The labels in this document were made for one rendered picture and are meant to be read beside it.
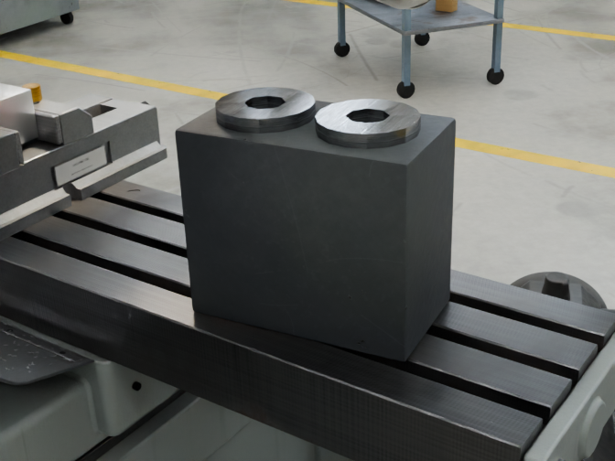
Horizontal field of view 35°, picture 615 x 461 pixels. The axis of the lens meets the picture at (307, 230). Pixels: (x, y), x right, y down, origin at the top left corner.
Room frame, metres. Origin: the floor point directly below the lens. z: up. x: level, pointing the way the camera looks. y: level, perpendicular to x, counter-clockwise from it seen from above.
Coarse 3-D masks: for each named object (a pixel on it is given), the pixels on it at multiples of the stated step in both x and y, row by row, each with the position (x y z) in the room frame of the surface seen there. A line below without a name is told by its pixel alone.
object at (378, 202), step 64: (192, 128) 0.80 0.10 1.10; (256, 128) 0.78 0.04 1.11; (320, 128) 0.76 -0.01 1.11; (384, 128) 0.75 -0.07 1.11; (448, 128) 0.79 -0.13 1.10; (192, 192) 0.79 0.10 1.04; (256, 192) 0.76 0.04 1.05; (320, 192) 0.73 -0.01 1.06; (384, 192) 0.71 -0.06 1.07; (448, 192) 0.79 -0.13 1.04; (192, 256) 0.80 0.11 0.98; (256, 256) 0.76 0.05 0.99; (320, 256) 0.73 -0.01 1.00; (384, 256) 0.71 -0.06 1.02; (448, 256) 0.80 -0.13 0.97; (256, 320) 0.77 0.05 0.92; (320, 320) 0.74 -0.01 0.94; (384, 320) 0.71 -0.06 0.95
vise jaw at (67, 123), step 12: (36, 108) 1.11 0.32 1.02; (48, 108) 1.11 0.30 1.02; (60, 108) 1.10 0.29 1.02; (72, 108) 1.10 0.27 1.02; (36, 120) 1.09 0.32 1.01; (48, 120) 1.08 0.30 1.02; (60, 120) 1.08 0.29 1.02; (72, 120) 1.10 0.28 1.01; (84, 120) 1.11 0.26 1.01; (48, 132) 1.08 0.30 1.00; (60, 132) 1.08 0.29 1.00; (72, 132) 1.10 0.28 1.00; (84, 132) 1.11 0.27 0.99; (60, 144) 1.08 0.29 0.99
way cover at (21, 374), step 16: (0, 336) 0.88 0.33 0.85; (16, 336) 0.88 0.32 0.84; (32, 336) 0.89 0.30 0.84; (0, 352) 0.84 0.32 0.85; (16, 352) 0.84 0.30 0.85; (48, 352) 0.85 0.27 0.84; (64, 352) 0.85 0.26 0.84; (0, 368) 0.80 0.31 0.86; (16, 368) 0.80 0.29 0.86; (32, 368) 0.81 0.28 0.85; (48, 368) 0.81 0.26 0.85; (64, 368) 0.81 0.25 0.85; (16, 384) 0.76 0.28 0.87
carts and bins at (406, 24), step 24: (360, 0) 4.79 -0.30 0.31; (432, 0) 4.73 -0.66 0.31; (456, 0) 4.49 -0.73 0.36; (384, 24) 4.35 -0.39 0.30; (408, 24) 4.17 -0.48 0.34; (432, 24) 4.27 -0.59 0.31; (456, 24) 4.25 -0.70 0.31; (480, 24) 4.28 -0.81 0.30; (336, 48) 4.87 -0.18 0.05; (408, 48) 4.17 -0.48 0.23; (408, 72) 4.17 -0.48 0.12; (408, 96) 4.17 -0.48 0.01
